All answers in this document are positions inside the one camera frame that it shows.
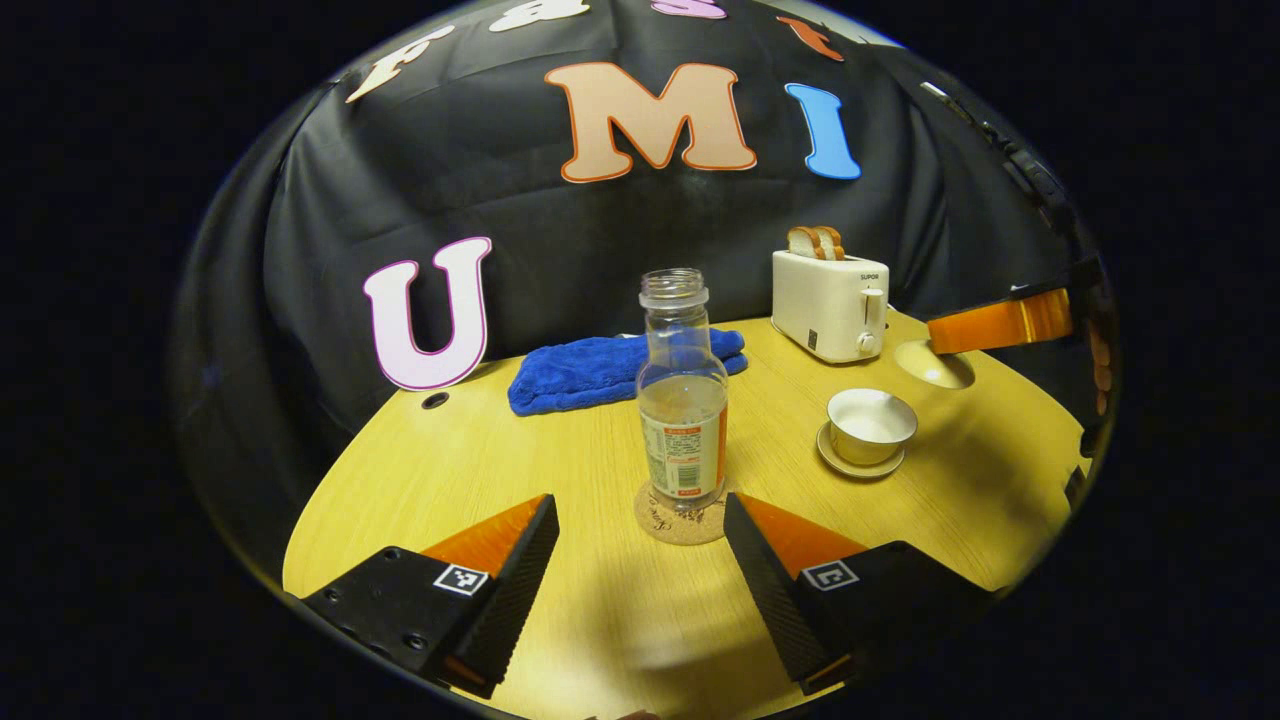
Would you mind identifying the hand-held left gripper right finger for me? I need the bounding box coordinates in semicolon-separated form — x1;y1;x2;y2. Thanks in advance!
722;490;997;697

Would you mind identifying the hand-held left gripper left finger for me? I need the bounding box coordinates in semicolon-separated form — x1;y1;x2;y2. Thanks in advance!
300;493;561;700

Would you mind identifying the round cork coaster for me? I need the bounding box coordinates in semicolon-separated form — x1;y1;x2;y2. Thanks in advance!
633;479;730;547

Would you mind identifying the white teacup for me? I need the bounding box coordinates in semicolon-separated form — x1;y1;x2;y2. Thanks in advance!
826;387;919;467

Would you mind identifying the clear water bottle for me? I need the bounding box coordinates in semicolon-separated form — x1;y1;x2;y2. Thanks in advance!
635;267;730;514

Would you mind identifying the beige saucer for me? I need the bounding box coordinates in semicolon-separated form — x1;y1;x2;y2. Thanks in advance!
816;420;907;481

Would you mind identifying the white toaster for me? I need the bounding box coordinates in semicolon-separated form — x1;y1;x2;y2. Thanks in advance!
770;249;892;366

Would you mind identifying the blue towel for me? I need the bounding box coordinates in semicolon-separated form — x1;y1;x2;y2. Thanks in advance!
507;327;750;418

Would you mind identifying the black backdrop cloth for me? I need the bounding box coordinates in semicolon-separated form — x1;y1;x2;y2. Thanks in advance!
168;0;1111;581

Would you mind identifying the dark metal frame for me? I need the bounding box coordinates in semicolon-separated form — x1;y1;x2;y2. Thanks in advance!
918;80;1079;233

